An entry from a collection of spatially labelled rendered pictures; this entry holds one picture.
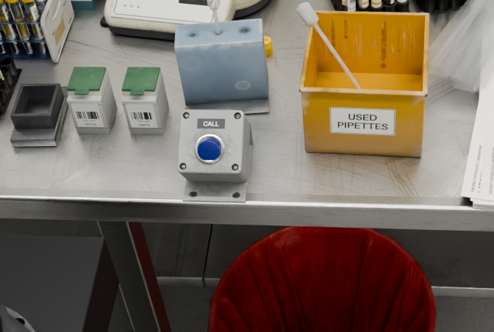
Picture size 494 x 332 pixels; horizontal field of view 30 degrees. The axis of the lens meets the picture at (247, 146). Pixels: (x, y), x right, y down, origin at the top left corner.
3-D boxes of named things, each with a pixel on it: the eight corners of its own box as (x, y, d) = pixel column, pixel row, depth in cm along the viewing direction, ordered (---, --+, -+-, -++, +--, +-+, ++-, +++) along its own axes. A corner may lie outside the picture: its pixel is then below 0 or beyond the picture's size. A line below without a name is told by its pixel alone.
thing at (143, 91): (129, 134, 109) (119, 93, 104) (137, 106, 112) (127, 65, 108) (163, 135, 109) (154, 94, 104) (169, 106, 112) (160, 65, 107)
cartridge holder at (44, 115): (12, 148, 110) (4, 126, 107) (29, 95, 116) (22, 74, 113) (56, 147, 109) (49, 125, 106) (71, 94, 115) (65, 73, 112)
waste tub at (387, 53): (303, 153, 105) (298, 89, 97) (314, 73, 114) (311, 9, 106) (423, 159, 102) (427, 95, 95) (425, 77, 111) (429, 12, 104)
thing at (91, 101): (77, 134, 110) (63, 93, 105) (86, 106, 113) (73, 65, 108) (109, 134, 110) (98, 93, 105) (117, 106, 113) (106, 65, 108)
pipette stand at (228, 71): (186, 119, 110) (173, 56, 103) (188, 79, 115) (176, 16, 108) (269, 113, 110) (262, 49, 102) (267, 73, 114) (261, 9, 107)
